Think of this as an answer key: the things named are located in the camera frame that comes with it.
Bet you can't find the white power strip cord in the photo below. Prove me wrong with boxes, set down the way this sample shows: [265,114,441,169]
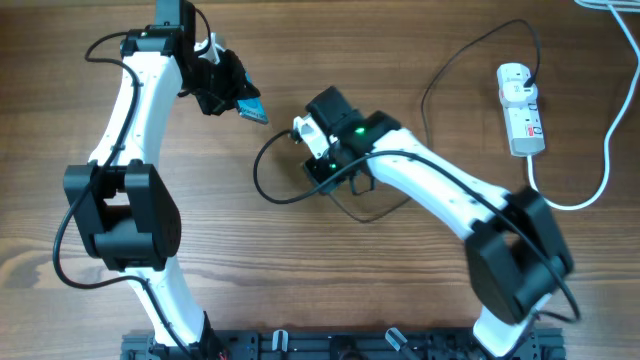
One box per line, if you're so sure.
[526,4,640,212]

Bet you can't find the black left camera cable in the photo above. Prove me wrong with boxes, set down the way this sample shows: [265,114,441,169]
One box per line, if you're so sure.
[51,30,201,359]

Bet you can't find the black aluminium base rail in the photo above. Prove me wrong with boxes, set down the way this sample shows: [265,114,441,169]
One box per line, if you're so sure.
[120,328,567,360]

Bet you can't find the white power strip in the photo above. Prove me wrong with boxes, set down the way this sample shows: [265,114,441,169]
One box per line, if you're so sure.
[496,63,545,157]

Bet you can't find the white cables at corner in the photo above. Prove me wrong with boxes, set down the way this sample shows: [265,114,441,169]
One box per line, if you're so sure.
[572,0,640,14]

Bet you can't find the white USB charger plug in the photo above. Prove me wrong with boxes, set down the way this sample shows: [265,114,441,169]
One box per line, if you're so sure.
[499,80,538,108]

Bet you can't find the teal screen smartphone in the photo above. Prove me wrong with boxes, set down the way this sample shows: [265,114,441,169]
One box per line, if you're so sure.
[234,72,269,125]

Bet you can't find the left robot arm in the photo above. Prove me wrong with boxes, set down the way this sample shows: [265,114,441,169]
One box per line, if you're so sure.
[63,0,267,359]

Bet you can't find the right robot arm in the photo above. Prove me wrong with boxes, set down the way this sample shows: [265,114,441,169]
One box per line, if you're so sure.
[293,86,574,358]

